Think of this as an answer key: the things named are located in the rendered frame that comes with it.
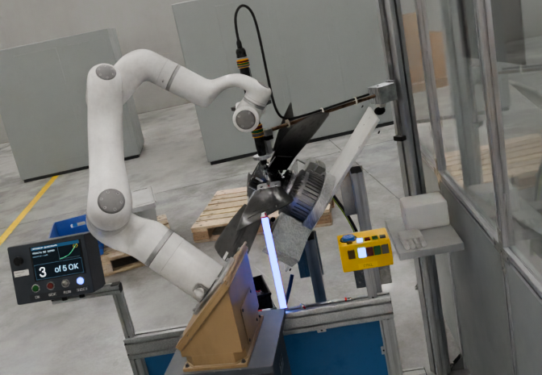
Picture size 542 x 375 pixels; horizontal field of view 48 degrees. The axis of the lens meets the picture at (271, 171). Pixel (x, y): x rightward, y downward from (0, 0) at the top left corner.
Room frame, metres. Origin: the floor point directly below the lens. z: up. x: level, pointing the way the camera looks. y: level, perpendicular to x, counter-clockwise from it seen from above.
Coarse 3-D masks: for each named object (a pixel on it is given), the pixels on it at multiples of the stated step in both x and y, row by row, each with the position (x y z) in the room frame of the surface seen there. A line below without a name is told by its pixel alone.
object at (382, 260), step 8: (360, 232) 1.86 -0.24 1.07; (368, 232) 1.84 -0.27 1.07; (376, 232) 1.83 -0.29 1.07; (384, 232) 1.82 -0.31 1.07; (352, 240) 1.80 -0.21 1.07; (368, 240) 1.78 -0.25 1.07; (376, 240) 1.77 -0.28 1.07; (384, 240) 1.76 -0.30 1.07; (344, 248) 1.78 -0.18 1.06; (352, 248) 1.77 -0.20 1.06; (344, 256) 1.78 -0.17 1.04; (368, 256) 1.77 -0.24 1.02; (376, 256) 1.77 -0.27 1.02; (384, 256) 1.77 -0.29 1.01; (392, 256) 1.76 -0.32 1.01; (344, 264) 1.78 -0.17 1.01; (352, 264) 1.77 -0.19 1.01; (360, 264) 1.77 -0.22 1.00; (368, 264) 1.77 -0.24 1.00; (376, 264) 1.77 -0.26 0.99; (384, 264) 1.77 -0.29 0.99; (392, 264) 1.76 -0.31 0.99; (344, 272) 1.78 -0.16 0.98
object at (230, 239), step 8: (240, 208) 2.30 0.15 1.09; (240, 216) 2.27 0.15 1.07; (232, 224) 2.28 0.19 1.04; (256, 224) 2.21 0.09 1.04; (224, 232) 2.30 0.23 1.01; (232, 232) 2.26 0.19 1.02; (240, 232) 2.23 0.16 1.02; (248, 232) 2.21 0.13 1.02; (256, 232) 2.19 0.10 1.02; (224, 240) 2.27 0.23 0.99; (232, 240) 2.23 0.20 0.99; (240, 240) 2.21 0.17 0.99; (248, 240) 2.19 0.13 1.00; (216, 248) 2.29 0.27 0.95; (224, 248) 2.24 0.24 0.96; (232, 248) 2.21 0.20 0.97; (248, 248) 2.16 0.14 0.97
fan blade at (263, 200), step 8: (256, 192) 2.16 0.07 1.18; (264, 192) 2.14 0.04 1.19; (272, 192) 2.12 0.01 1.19; (280, 192) 2.10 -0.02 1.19; (256, 200) 2.09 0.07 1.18; (264, 200) 2.07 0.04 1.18; (272, 200) 2.05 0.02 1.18; (280, 200) 2.02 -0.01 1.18; (288, 200) 1.99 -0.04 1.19; (248, 208) 2.07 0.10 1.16; (256, 208) 2.03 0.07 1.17; (264, 208) 2.01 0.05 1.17; (272, 208) 1.98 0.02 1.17; (280, 208) 1.94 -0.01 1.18; (248, 216) 2.01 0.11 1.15; (256, 216) 1.98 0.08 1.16; (240, 224) 2.00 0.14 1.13; (248, 224) 1.96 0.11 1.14
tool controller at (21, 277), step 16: (48, 240) 1.87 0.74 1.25; (64, 240) 1.86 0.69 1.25; (80, 240) 1.86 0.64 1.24; (96, 240) 1.94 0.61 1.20; (16, 256) 1.87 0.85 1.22; (32, 256) 1.86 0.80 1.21; (48, 256) 1.86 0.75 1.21; (64, 256) 1.85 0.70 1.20; (80, 256) 1.84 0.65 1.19; (96, 256) 1.91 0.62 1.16; (16, 272) 1.86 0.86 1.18; (32, 272) 1.85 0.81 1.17; (64, 272) 1.84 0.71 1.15; (80, 272) 1.83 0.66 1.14; (96, 272) 1.87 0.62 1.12; (16, 288) 1.85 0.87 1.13; (64, 288) 1.83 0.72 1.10; (80, 288) 1.82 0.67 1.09; (96, 288) 1.84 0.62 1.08
